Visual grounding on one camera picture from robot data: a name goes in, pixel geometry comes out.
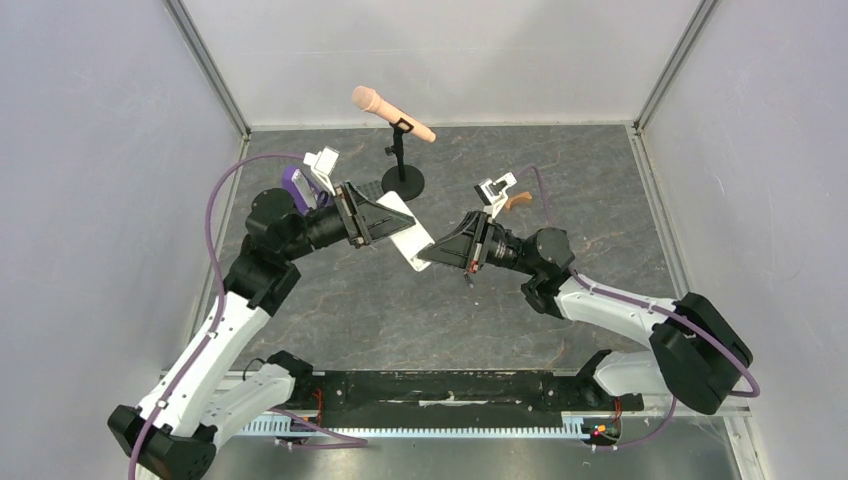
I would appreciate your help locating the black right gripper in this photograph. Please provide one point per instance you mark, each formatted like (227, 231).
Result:
(477, 241)

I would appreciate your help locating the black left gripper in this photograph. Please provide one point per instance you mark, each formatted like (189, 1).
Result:
(372, 221)

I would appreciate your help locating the white remote control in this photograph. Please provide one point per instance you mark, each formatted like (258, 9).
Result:
(411, 240)

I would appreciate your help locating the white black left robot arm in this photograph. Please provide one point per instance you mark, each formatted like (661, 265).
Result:
(176, 430)

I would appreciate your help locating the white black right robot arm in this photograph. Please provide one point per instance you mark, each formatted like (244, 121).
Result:
(690, 350)

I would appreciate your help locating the grey lego baseplate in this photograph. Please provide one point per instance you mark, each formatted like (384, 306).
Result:
(372, 190)

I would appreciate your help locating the black microphone stand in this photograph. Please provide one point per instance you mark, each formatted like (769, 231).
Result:
(407, 181)

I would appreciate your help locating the purple holder stand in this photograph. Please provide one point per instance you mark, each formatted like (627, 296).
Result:
(307, 195)

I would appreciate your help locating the pink microphone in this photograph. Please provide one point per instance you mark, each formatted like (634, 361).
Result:
(368, 100)

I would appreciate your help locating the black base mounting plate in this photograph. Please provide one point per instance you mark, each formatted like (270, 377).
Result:
(451, 398)

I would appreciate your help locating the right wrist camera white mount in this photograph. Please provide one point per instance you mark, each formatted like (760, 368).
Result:
(494, 193)

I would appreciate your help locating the white cable duct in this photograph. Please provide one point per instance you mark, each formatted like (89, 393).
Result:
(275, 425)

